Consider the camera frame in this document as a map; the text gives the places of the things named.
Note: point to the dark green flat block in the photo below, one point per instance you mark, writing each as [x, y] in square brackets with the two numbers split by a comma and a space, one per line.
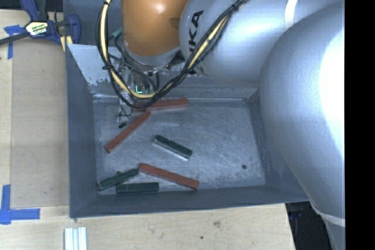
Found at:
[117, 179]
[137, 188]
[173, 147]

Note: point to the red-brown flat block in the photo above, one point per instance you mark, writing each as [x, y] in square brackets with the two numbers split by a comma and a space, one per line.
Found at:
[168, 175]
[173, 104]
[129, 131]

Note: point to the grey metal bin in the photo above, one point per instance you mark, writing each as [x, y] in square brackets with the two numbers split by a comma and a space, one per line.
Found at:
[216, 137]

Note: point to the pale wood flat board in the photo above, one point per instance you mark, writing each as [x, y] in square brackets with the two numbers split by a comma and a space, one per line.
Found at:
[38, 126]

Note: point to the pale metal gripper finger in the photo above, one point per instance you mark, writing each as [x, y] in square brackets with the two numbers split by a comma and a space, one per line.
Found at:
[122, 114]

